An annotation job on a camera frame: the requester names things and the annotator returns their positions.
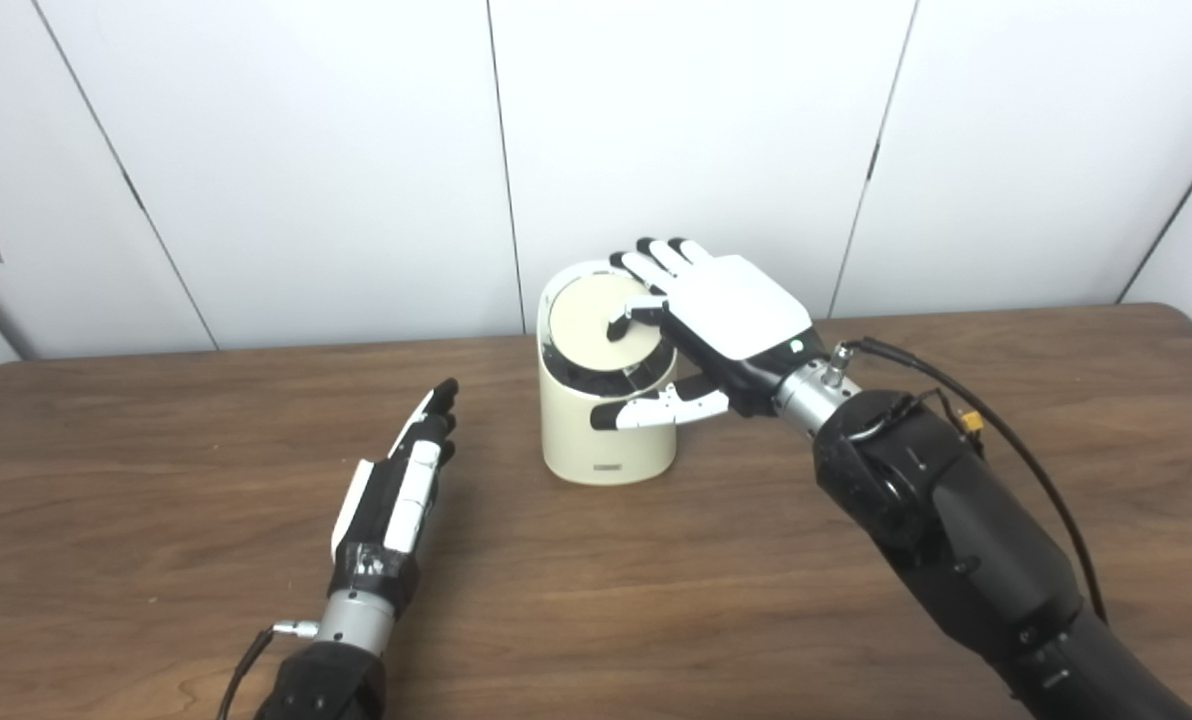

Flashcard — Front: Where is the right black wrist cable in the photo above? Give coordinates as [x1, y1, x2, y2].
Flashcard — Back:
[831, 337, 1109, 626]

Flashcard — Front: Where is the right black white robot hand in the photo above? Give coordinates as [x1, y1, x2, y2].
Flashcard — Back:
[590, 237, 829, 432]

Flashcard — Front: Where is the cream round bin lid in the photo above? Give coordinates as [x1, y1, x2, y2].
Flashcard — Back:
[548, 272, 673, 373]

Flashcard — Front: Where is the cream-colored bin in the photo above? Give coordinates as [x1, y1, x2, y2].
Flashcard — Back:
[537, 260, 679, 487]

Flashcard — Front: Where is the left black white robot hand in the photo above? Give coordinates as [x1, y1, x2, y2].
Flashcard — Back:
[329, 378, 460, 613]

